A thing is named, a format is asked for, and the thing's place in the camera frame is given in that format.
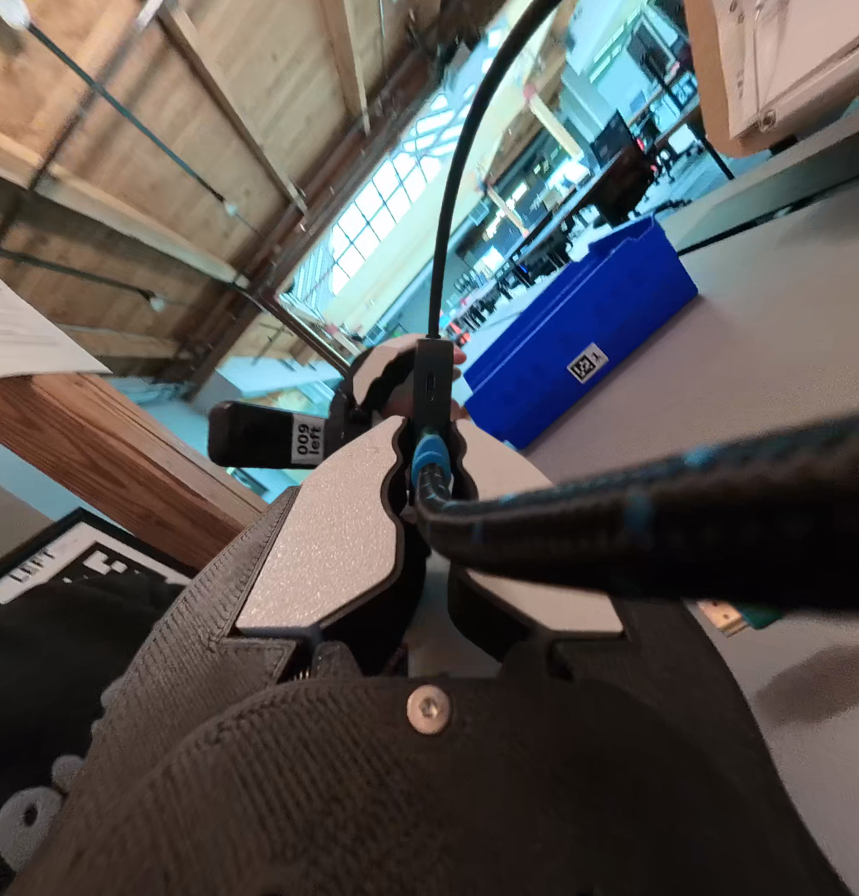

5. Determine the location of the person's black hoodie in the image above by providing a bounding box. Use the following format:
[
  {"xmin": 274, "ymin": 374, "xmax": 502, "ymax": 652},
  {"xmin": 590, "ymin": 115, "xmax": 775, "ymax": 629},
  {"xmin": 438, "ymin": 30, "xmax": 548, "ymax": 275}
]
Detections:
[{"xmin": 0, "ymin": 577, "xmax": 213, "ymax": 896}]

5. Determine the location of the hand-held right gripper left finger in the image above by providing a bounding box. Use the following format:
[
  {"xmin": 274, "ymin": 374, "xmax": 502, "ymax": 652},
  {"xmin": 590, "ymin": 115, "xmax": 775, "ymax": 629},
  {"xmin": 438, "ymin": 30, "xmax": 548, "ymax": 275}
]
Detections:
[{"xmin": 235, "ymin": 415, "xmax": 411, "ymax": 639}]

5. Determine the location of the wooden pillar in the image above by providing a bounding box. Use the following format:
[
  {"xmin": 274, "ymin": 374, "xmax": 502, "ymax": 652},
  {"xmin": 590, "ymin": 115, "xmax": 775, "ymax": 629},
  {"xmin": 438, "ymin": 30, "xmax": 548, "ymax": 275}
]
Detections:
[{"xmin": 0, "ymin": 364, "xmax": 265, "ymax": 561}]

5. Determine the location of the person's left hand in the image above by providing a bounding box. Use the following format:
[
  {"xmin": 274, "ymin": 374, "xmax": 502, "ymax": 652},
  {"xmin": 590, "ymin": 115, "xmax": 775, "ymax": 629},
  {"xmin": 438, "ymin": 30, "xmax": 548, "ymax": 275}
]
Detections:
[{"xmin": 386, "ymin": 346, "xmax": 470, "ymax": 422}]

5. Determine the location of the black braided green-plug cable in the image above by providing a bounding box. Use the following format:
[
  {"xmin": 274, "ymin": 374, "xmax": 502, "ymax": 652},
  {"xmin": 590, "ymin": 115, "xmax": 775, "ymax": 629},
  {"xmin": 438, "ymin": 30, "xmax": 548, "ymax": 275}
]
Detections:
[{"xmin": 407, "ymin": 409, "xmax": 859, "ymax": 639}]

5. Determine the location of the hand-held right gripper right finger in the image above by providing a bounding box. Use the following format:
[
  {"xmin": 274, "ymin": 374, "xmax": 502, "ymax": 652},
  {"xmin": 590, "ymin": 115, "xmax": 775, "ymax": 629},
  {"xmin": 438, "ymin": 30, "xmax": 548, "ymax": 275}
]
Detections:
[{"xmin": 447, "ymin": 420, "xmax": 626, "ymax": 659}]

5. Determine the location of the black framed marker sign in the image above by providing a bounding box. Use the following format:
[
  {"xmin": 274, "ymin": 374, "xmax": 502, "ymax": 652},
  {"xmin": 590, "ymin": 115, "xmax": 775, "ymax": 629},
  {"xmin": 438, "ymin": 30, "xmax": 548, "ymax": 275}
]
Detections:
[{"xmin": 0, "ymin": 509, "xmax": 197, "ymax": 609}]

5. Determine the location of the white paper notice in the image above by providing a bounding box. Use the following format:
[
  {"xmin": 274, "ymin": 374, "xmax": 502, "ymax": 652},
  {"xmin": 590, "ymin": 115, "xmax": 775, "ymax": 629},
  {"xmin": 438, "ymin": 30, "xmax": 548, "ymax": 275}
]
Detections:
[{"xmin": 0, "ymin": 265, "xmax": 113, "ymax": 379}]

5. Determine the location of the black square video adapter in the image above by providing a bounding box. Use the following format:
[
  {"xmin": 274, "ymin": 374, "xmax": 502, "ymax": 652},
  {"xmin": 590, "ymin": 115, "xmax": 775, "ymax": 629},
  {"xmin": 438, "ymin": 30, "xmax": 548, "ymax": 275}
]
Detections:
[{"xmin": 413, "ymin": 0, "xmax": 565, "ymax": 441}]

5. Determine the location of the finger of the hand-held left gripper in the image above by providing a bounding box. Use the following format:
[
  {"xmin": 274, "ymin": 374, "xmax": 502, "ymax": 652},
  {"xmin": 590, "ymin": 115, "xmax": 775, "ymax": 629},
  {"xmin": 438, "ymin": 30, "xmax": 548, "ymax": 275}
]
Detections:
[{"xmin": 349, "ymin": 334, "xmax": 422, "ymax": 413}]

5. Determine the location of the grey desk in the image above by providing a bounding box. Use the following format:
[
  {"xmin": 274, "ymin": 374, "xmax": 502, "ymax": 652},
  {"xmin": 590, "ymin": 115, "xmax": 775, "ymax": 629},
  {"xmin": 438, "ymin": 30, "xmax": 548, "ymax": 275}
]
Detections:
[
  {"xmin": 524, "ymin": 175, "xmax": 859, "ymax": 896},
  {"xmin": 656, "ymin": 98, "xmax": 859, "ymax": 242}
]

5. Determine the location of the dark desk divider strip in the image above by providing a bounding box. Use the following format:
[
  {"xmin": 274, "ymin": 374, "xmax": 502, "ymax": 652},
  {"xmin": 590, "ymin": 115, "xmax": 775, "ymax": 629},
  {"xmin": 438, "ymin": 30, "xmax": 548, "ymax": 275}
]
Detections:
[{"xmin": 670, "ymin": 171, "xmax": 859, "ymax": 256}]

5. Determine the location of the blue storage bin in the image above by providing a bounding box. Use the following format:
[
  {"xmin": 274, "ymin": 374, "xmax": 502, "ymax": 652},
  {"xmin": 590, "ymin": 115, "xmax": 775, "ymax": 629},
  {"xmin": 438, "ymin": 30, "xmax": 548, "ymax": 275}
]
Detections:
[{"xmin": 463, "ymin": 216, "xmax": 699, "ymax": 450}]

